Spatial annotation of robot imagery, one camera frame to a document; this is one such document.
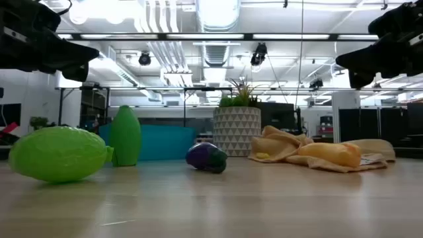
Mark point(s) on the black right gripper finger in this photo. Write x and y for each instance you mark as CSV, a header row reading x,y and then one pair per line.
x,y
360,81
376,59

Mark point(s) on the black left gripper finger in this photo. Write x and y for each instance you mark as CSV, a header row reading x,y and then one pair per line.
x,y
78,73
69,54

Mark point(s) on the ribbed green toy pepper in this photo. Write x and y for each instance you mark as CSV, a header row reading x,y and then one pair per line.
x,y
125,135

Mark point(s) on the yellow toy banana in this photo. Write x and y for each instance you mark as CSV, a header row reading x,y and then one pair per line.
x,y
330,153

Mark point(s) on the small yellow toy piece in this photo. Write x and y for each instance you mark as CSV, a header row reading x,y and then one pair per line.
x,y
262,155

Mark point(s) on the purple toy eggplant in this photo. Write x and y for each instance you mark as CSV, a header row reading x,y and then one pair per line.
x,y
205,157

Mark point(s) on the black shelf unit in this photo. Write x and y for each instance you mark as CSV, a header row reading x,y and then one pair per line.
x,y
94,109

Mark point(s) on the black ceiling spotlight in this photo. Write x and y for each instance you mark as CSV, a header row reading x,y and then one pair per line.
x,y
144,59
258,54
316,83

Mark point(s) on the black storage cabinets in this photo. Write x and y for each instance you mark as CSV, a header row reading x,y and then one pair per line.
x,y
367,125

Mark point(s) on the storage shelf with boxes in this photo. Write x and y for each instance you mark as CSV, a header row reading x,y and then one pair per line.
x,y
326,129

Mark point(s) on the small background plant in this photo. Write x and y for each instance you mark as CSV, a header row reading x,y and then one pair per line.
x,y
39,121

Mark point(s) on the red background object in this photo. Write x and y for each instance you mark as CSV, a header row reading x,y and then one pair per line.
x,y
10,128

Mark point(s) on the black background monitor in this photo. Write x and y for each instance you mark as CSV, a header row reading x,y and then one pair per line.
x,y
277,115

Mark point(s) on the black overhead light bar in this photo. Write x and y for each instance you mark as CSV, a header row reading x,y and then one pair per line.
x,y
162,36

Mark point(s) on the yellow waffle cloth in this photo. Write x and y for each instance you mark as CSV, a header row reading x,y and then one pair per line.
x,y
277,142

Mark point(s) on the teal plastic container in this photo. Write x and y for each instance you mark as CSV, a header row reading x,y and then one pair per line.
x,y
165,142

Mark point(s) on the potted succulent in patterned pot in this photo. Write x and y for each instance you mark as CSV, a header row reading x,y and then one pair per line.
x,y
236,132

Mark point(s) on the black wall screen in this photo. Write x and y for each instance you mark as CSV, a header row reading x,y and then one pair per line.
x,y
10,114

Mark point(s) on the black metal rack frame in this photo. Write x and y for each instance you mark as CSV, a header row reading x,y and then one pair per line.
x,y
208,89

